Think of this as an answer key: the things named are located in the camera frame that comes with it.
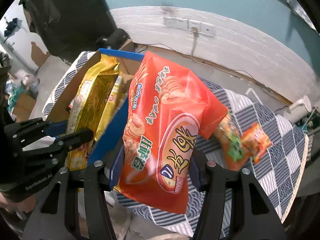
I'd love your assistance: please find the white electric kettle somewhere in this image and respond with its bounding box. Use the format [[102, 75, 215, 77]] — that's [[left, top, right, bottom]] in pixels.
[[284, 95, 312, 123]]

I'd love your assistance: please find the cardboard box with blue rim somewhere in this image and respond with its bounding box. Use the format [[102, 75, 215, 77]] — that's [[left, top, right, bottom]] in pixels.
[[46, 48, 146, 198]]

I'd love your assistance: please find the long yellow cracker pack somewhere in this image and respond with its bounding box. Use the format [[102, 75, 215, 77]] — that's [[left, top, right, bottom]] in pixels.
[[94, 75, 124, 142]]

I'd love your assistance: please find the red prawn cracker bag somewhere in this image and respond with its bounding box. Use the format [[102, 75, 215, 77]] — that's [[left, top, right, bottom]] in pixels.
[[117, 52, 228, 213]]

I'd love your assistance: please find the blue white patterned tablecloth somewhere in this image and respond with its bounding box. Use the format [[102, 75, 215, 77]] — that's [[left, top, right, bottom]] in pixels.
[[43, 49, 309, 239]]

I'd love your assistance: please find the orange green snack bag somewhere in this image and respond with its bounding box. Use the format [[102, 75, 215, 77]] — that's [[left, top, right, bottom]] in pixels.
[[213, 112, 251, 171]]

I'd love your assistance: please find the grey plug cable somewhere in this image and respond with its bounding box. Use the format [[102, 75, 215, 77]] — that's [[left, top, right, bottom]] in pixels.
[[190, 27, 200, 57]]

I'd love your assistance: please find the white wall socket strip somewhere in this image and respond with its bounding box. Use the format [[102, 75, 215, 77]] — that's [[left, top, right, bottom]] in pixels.
[[163, 16, 216, 37]]

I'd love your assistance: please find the small orange snack bag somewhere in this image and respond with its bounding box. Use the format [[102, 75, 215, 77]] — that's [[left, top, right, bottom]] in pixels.
[[241, 123, 272, 164]]

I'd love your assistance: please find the long gold chip pack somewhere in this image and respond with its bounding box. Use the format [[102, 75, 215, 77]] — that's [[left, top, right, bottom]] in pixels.
[[65, 54, 121, 172]]

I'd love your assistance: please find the black speaker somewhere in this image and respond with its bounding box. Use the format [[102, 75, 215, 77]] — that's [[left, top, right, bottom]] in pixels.
[[95, 29, 130, 50]]

